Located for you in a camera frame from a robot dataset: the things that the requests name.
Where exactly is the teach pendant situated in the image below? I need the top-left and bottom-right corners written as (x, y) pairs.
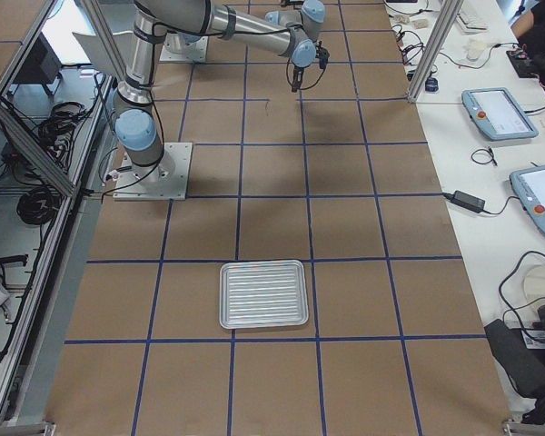
top-left (461, 87), bottom-right (539, 142)
top-left (509, 165), bottom-right (545, 235)

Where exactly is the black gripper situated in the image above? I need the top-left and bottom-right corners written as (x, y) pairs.
top-left (290, 39), bottom-right (330, 93)

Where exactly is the far teach pendant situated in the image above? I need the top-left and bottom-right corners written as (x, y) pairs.
top-left (461, 87), bottom-right (539, 142)

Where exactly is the black power adapter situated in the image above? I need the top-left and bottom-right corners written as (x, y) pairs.
top-left (442, 190), bottom-right (485, 213)

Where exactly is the aluminium frame post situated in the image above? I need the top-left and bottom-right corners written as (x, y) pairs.
top-left (407, 0), bottom-right (463, 104)

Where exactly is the silver metal tray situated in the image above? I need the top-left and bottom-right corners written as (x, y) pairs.
top-left (219, 260), bottom-right (309, 330)

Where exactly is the near teach pendant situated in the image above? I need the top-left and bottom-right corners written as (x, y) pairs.
top-left (509, 165), bottom-right (545, 235)

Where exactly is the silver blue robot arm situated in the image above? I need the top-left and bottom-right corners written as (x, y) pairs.
top-left (112, 1), bottom-right (327, 171)

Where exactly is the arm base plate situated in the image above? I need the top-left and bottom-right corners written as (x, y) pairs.
top-left (160, 33), bottom-right (208, 64)
top-left (112, 143), bottom-right (193, 201)

